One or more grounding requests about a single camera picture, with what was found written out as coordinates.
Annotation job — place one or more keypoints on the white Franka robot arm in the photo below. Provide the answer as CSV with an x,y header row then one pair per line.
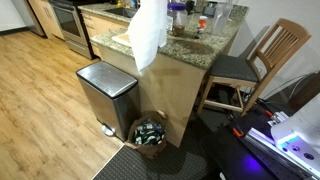
x,y
303,126

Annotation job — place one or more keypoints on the tall clear plastic cup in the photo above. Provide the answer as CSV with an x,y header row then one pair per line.
x,y
222,20

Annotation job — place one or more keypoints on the black box on counter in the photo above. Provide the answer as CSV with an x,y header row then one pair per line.
x,y
210,9

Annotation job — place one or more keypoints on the kitchen island with granite top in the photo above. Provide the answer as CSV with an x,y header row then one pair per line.
x,y
173,90

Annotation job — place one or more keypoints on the stainless steel trash can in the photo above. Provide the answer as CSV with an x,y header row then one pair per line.
x,y
106,86

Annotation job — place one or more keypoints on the brown paper bag with cans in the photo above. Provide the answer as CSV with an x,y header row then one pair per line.
x,y
148,151

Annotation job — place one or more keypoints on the light cutting board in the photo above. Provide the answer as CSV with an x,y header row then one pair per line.
x,y
121,39

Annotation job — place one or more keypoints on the clear jar with blue lid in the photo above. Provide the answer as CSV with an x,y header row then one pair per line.
x,y
178,24

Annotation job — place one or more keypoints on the dark floor mat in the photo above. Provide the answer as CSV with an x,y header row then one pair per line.
x,y
173,163

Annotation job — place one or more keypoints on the small orange white bottle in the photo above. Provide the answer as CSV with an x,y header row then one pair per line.
x,y
201,26

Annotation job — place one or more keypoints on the wooden chair with grey seat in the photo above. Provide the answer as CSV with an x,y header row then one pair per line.
x,y
233,68

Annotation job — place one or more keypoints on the kitchen sink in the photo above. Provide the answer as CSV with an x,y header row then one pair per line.
x,y
121,12

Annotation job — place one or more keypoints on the wooden drawer cabinet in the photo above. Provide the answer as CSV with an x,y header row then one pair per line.
x,y
100,26

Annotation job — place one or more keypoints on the orange clamp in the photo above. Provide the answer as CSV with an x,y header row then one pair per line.
x,y
237,132

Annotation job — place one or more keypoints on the black robot cart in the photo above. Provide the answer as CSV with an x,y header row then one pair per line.
x,y
226,156

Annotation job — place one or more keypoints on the stainless steel oven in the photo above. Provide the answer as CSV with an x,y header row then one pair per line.
x,y
68,23

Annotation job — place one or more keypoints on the wooden tall cabinet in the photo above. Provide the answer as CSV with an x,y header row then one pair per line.
x,y
46,16

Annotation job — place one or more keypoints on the grey refrigerator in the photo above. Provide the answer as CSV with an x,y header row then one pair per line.
x,y
26,16

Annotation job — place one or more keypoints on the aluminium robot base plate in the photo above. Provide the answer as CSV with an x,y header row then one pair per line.
x,y
266,143

